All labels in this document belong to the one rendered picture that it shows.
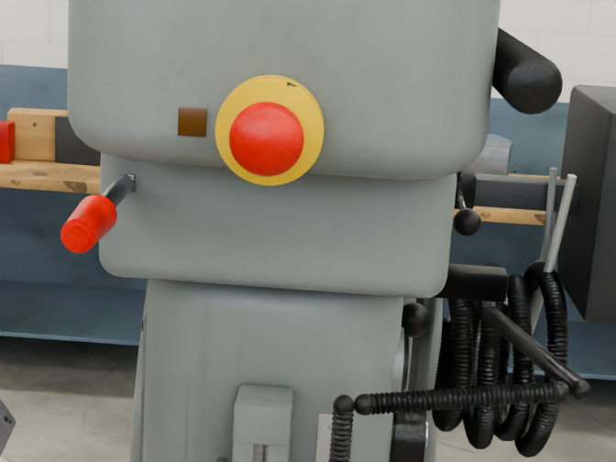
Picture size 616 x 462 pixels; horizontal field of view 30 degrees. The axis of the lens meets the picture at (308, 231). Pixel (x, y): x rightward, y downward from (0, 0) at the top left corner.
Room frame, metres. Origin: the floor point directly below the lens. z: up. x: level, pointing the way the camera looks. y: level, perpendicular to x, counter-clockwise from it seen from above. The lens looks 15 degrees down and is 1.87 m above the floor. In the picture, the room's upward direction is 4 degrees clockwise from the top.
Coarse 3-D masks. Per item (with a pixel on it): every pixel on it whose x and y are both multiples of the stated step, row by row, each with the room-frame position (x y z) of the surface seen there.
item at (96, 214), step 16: (128, 176) 0.73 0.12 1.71; (112, 192) 0.68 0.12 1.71; (80, 208) 0.62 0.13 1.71; (96, 208) 0.63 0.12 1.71; (112, 208) 0.64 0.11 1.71; (64, 224) 0.60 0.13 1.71; (80, 224) 0.60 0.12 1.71; (96, 224) 0.61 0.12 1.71; (112, 224) 0.64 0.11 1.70; (64, 240) 0.60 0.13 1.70; (80, 240) 0.60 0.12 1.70; (96, 240) 0.61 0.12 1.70
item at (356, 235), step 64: (128, 192) 0.74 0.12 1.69; (192, 192) 0.74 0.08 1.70; (256, 192) 0.74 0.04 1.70; (320, 192) 0.74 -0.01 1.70; (384, 192) 0.73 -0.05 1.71; (448, 192) 0.74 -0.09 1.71; (128, 256) 0.74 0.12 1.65; (192, 256) 0.74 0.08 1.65; (256, 256) 0.74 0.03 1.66; (320, 256) 0.74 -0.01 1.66; (384, 256) 0.73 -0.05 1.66; (448, 256) 0.74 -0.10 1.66
